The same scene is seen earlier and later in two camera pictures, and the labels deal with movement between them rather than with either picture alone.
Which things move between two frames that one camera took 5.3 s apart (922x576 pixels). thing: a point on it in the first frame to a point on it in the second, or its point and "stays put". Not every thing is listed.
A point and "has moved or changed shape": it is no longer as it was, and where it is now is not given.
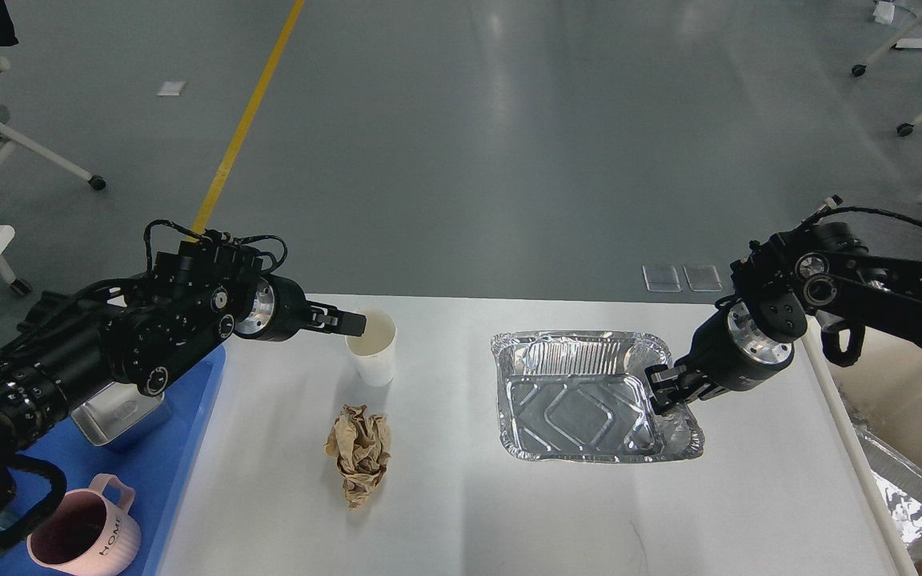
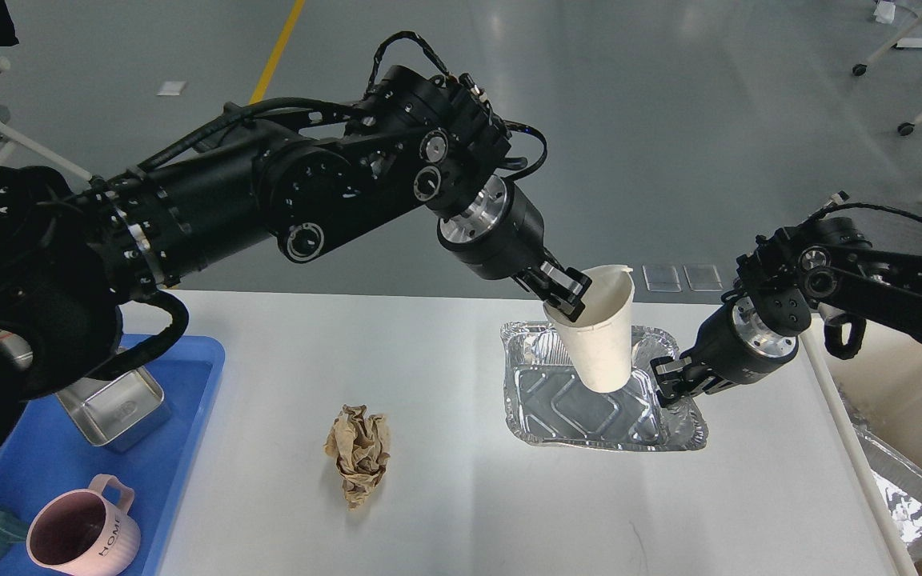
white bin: (920, 406) stays put
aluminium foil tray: (583, 396) has moved or changed shape
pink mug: (88, 534) stays put
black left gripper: (275, 309) to (498, 234)
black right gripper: (730, 353) stays put
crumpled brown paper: (359, 442) stays put
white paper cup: (376, 350) to (599, 345)
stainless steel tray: (120, 413) stays put
